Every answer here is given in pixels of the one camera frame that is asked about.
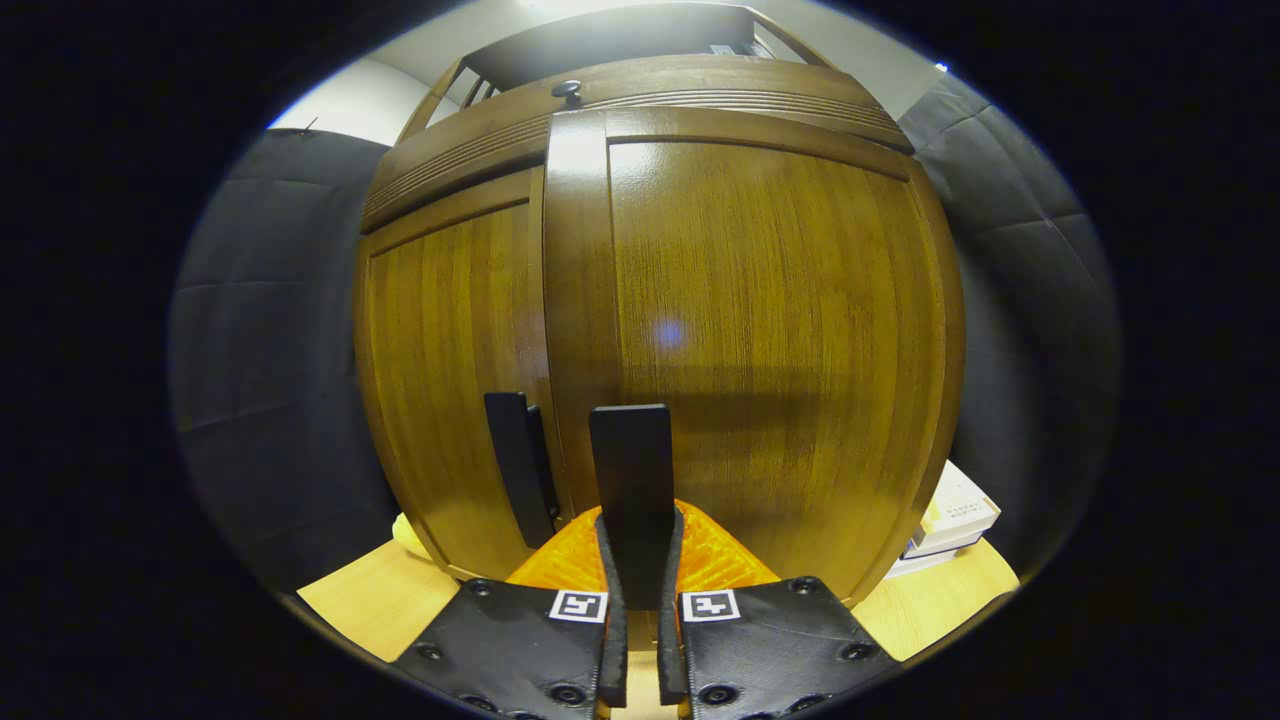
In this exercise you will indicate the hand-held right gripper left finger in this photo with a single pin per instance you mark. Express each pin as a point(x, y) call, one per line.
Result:
point(612, 650)

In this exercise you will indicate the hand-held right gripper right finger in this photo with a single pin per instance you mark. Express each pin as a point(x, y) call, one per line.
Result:
point(672, 650)

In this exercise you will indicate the wooden cabinet door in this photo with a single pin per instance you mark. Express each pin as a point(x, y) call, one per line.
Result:
point(780, 330)
point(450, 350)

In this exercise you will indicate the wooden double-door shoe cabinet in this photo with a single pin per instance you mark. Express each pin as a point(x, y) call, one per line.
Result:
point(480, 150)

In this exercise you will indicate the wooden cabinet drawer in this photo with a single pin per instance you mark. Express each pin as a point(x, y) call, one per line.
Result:
point(700, 85)

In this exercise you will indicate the yellow soft object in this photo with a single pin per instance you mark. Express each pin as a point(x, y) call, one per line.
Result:
point(408, 535)

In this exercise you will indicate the beige book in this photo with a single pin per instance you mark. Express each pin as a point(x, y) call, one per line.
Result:
point(958, 510)

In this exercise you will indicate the black backdrop cloth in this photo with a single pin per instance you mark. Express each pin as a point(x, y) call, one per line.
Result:
point(270, 350)

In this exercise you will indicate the black drawer knob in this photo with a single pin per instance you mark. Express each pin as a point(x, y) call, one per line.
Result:
point(567, 92)

